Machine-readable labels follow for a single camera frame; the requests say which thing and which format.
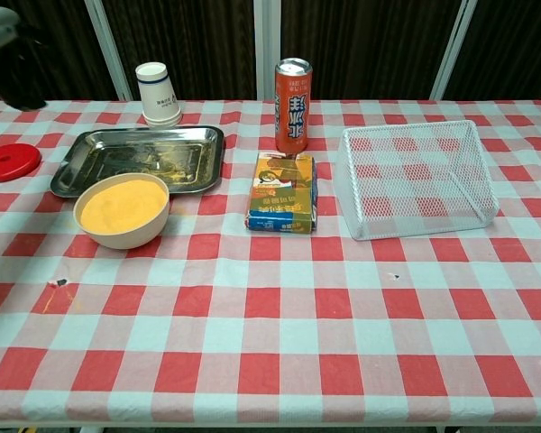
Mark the white paper cup stack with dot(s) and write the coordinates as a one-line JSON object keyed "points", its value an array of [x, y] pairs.
{"points": [[158, 99]]}

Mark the white partition frame post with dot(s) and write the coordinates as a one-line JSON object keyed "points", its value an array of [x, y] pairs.
{"points": [[267, 45], [108, 49], [453, 45]]}

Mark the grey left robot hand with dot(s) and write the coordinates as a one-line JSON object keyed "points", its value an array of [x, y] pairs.
{"points": [[9, 58]]}

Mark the orange soda can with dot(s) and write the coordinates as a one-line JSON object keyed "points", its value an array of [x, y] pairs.
{"points": [[292, 113]]}

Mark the red round plastic lid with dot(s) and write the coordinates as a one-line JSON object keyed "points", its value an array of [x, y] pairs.
{"points": [[9, 162]]}

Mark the rectangular steel tray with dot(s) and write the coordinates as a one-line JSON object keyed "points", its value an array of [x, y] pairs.
{"points": [[140, 151]]}

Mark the red white checkered tablecloth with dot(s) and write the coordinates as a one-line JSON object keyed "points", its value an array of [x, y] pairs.
{"points": [[270, 315]]}

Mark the colourful printed carton box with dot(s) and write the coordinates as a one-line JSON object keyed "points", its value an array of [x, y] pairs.
{"points": [[280, 194]]}

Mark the bowl of orange powder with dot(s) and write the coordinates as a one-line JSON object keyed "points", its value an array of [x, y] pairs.
{"points": [[126, 240]]}

